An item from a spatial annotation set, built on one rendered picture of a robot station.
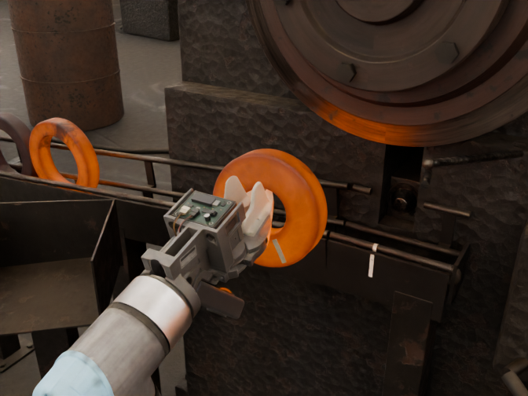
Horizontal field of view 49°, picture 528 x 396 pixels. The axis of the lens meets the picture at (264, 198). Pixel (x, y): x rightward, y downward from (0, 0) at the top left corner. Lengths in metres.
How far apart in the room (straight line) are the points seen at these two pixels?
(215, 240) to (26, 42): 3.07
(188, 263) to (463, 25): 0.38
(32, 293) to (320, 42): 0.63
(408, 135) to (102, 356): 0.49
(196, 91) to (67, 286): 0.42
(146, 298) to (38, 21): 3.03
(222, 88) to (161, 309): 0.63
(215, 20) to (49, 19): 2.45
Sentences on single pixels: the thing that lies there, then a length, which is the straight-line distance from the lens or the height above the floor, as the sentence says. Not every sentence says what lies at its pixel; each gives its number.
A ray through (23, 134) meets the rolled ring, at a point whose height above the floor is 0.73.
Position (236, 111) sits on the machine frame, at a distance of 1.05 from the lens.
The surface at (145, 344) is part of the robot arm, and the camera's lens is 0.56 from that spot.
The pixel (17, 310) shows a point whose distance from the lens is 1.02.
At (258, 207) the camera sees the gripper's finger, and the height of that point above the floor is 0.86.
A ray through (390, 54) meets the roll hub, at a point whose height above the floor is 1.02.
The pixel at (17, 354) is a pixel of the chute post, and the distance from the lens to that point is 1.90.
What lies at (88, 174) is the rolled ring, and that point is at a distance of 1.25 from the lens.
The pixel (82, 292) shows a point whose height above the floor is 0.61.
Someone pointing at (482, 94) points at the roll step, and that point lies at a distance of 0.75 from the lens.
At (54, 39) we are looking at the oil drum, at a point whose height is 0.55.
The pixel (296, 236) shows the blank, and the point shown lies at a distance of 0.73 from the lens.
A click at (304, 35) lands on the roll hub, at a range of 0.74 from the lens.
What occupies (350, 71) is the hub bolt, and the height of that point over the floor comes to 1.00.
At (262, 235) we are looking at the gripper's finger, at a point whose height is 0.83.
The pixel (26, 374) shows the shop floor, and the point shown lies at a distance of 1.84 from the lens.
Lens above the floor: 1.17
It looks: 26 degrees down
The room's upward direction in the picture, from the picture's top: straight up
